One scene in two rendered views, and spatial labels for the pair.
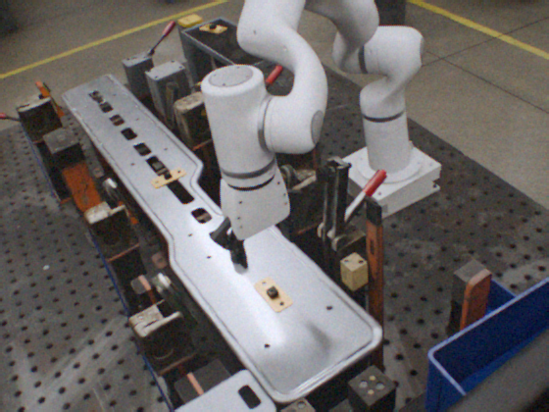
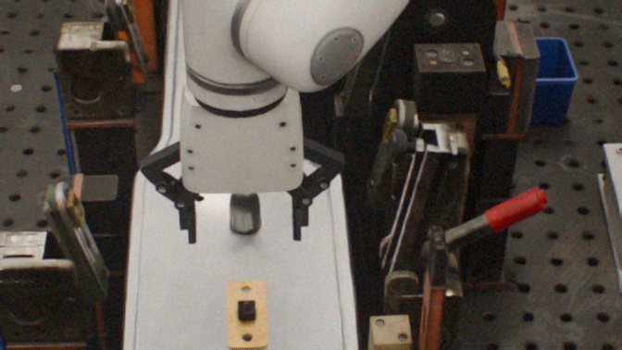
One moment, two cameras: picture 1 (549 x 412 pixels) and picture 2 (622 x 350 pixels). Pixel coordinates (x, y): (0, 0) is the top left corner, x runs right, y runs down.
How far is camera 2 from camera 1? 34 cm
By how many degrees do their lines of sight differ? 18
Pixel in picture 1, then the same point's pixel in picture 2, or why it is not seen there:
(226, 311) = (155, 302)
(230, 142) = (193, 18)
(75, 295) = (28, 158)
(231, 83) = not seen: outside the picture
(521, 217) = not seen: outside the picture
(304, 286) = (305, 330)
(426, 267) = not seen: outside the picture
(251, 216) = (214, 158)
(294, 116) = (292, 19)
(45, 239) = (44, 41)
